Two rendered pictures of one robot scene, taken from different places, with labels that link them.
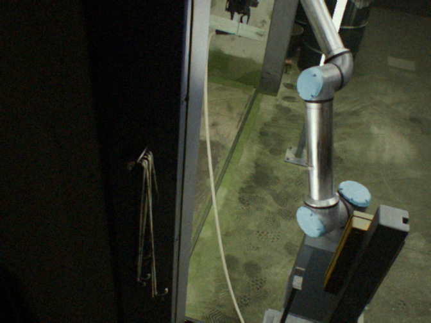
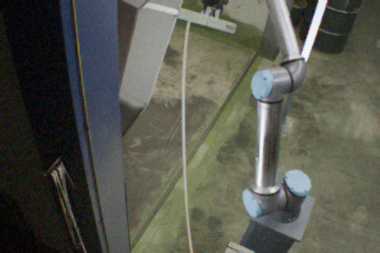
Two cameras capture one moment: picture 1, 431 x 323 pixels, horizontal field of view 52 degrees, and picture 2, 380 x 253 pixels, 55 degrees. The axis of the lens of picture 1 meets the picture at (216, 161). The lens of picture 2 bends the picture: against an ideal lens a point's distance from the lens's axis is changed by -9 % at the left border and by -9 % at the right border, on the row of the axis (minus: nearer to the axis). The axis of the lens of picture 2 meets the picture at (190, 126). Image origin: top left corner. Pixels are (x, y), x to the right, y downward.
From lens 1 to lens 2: 0.39 m
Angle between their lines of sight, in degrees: 9
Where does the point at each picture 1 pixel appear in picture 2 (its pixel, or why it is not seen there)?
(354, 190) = (297, 180)
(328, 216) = (267, 202)
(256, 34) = (226, 27)
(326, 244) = (267, 221)
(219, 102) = (220, 61)
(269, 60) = (269, 30)
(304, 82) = (257, 83)
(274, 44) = not seen: hidden behind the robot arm
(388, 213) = not seen: outside the picture
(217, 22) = (187, 16)
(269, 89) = (267, 54)
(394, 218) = not seen: outside the picture
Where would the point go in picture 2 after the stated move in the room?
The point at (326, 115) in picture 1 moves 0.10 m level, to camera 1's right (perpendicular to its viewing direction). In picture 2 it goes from (273, 115) to (296, 120)
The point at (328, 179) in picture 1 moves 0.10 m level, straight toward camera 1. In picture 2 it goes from (271, 171) to (261, 186)
